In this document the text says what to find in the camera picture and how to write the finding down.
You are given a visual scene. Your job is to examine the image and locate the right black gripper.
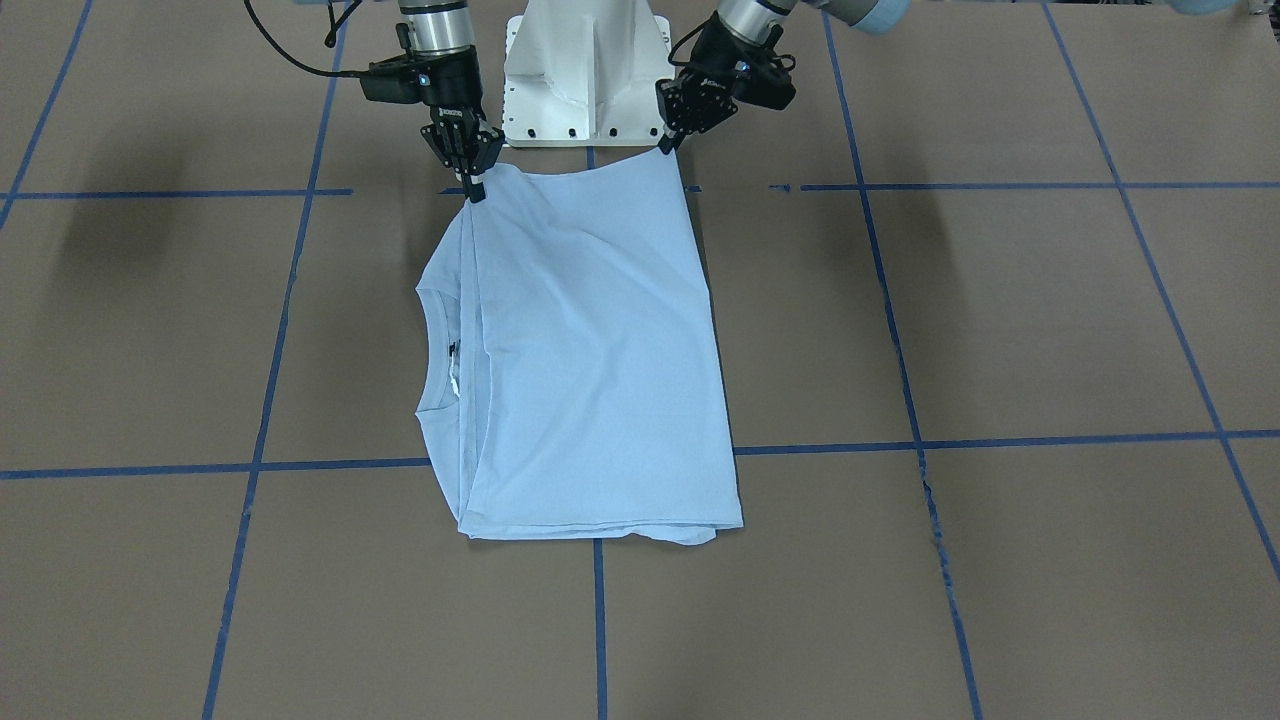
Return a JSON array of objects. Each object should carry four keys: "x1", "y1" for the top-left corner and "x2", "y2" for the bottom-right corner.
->
[{"x1": 419, "y1": 50, "x2": 506, "y2": 204}]

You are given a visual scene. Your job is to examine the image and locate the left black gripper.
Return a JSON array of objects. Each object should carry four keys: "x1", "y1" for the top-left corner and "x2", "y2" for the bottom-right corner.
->
[{"x1": 655, "y1": 14, "x2": 771, "y2": 155}]

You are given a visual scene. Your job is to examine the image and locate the light blue t-shirt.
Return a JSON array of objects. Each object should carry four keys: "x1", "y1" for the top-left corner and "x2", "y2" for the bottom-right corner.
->
[{"x1": 416, "y1": 150, "x2": 744, "y2": 546}]

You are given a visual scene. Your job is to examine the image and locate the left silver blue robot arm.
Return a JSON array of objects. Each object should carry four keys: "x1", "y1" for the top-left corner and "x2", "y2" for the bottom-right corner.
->
[{"x1": 655, "y1": 1, "x2": 797, "y2": 155}]

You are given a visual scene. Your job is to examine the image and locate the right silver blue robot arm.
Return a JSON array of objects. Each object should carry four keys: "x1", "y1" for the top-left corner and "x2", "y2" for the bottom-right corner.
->
[{"x1": 398, "y1": 1, "x2": 506, "y2": 204}]

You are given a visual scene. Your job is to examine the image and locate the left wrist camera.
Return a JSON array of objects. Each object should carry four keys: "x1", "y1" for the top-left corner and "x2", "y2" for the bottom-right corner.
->
[{"x1": 731, "y1": 53, "x2": 796, "y2": 111}]

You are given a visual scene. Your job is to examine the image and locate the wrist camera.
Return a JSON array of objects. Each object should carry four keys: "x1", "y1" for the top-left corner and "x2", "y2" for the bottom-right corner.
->
[
  {"x1": 731, "y1": 53, "x2": 796, "y2": 111},
  {"x1": 358, "y1": 58, "x2": 421, "y2": 105}
]

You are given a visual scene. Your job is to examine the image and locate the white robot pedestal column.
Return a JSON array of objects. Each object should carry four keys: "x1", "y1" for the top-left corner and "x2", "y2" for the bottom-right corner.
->
[{"x1": 502, "y1": 1, "x2": 672, "y2": 149}]

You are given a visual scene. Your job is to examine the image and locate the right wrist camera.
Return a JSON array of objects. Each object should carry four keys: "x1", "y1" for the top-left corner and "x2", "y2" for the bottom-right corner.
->
[{"x1": 358, "y1": 58, "x2": 421, "y2": 105}]

